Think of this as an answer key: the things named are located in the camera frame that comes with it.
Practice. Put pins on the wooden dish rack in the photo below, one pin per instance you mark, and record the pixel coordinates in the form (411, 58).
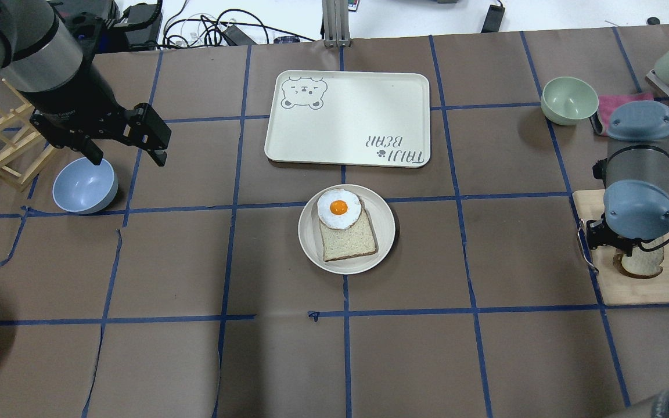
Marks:
(24, 152)

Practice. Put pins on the cream bear tray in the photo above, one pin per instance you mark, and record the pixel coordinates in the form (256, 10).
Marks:
(350, 118)

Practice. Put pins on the bread slice from board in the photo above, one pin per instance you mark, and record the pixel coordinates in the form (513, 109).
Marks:
(643, 262)

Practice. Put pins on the cream round plate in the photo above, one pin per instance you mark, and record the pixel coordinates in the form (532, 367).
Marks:
(383, 223)

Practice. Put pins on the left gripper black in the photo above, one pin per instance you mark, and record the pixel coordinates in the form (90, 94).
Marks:
(72, 101)

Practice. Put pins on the fried egg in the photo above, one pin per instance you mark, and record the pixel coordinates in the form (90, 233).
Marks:
(339, 209)

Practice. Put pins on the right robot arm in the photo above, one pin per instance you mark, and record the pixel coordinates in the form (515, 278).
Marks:
(635, 174)

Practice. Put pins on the blue bowl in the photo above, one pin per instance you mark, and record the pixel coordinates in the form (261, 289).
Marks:
(82, 187)

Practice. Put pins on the metal board handle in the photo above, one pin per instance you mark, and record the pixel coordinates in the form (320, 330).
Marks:
(582, 243)

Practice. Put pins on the bread slice on plate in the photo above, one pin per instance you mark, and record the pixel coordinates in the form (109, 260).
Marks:
(357, 241)

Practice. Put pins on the wooden cutting board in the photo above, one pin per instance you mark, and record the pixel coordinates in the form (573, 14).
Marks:
(619, 290)

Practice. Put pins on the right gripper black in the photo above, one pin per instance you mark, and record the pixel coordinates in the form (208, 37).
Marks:
(626, 249)

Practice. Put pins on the black power adapter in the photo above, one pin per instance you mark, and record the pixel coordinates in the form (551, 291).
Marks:
(493, 19)

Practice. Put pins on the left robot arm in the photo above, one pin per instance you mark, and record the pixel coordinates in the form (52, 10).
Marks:
(74, 105)

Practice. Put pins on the aluminium frame post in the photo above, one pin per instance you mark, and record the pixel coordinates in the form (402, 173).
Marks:
(336, 24)

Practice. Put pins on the green bowl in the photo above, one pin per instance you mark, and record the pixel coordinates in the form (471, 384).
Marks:
(566, 101)

